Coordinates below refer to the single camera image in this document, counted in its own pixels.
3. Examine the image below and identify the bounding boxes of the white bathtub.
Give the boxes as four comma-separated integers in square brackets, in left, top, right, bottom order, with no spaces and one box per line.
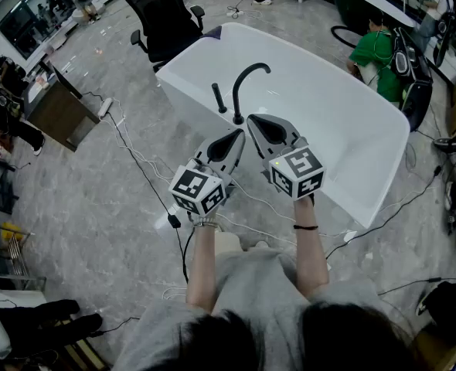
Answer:
[155,22,411,230]

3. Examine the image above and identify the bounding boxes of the dark green bathtub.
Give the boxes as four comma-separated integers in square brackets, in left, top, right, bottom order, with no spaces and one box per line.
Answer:
[325,0,417,38]

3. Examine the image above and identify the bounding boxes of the black office chair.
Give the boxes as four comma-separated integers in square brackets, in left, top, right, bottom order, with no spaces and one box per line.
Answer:
[122,0,206,73]

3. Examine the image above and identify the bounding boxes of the black gooseneck faucet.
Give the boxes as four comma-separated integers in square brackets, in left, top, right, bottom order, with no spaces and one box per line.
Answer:
[231,62,272,125]

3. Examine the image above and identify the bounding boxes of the person's beige trousers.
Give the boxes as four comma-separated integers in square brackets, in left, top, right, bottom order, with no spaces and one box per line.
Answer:
[213,231,270,257]

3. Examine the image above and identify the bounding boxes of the person's right forearm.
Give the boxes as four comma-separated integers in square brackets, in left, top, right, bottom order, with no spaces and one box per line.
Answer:
[291,194,332,300]

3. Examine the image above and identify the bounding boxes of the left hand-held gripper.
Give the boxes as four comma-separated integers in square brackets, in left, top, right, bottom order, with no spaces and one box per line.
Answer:
[168,128,247,218]

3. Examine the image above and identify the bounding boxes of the yellow container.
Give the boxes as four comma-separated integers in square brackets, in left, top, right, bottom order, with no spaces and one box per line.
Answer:
[1,222,23,242]

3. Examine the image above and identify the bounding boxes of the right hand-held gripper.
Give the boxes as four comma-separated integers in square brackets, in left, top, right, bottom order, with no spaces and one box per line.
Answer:
[247,113,326,202]

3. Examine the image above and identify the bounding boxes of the white floor cable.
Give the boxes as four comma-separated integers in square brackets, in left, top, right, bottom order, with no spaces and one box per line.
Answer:
[110,98,352,247]

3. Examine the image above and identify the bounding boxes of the black bag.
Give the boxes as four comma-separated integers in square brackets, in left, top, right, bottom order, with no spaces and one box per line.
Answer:
[0,298,104,348]

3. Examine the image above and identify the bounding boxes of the person's grey t-shirt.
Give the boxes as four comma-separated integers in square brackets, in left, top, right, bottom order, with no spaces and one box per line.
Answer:
[111,247,410,371]

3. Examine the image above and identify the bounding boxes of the long white power strip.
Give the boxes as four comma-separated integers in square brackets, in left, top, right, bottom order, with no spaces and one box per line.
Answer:
[97,97,114,121]

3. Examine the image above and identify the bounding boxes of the black backpack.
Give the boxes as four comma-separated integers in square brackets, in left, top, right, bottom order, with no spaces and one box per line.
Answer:
[389,26,434,131]

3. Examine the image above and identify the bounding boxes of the metal wire rack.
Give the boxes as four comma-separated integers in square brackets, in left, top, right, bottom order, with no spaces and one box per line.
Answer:
[0,230,46,290]

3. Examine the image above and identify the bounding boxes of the brown wooden desk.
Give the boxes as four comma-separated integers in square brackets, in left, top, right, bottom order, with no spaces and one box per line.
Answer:
[22,62,101,153]

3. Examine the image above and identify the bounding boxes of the black vacuum hose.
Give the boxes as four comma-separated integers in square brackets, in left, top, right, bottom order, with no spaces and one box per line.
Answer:
[329,25,359,49]

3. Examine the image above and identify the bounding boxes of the person's left forearm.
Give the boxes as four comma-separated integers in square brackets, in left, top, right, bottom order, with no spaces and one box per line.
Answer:
[185,222,224,313]

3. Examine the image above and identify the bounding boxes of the black floor cable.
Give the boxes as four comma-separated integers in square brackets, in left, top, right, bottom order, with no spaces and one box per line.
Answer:
[325,163,444,261]
[81,90,193,284]

